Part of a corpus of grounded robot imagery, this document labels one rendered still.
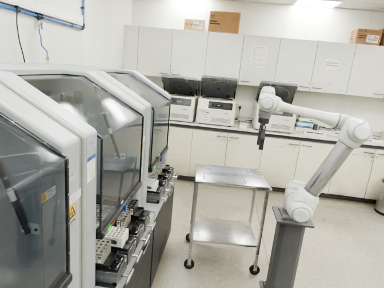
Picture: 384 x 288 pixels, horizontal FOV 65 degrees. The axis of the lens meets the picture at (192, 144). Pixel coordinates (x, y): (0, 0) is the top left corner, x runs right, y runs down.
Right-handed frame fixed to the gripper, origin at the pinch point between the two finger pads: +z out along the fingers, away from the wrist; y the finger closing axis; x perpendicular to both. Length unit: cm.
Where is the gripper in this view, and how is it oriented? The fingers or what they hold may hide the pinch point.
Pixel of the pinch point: (259, 146)
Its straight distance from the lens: 219.9
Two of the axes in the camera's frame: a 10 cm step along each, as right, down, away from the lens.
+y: 1.1, -2.4, 9.6
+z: -0.9, 9.6, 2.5
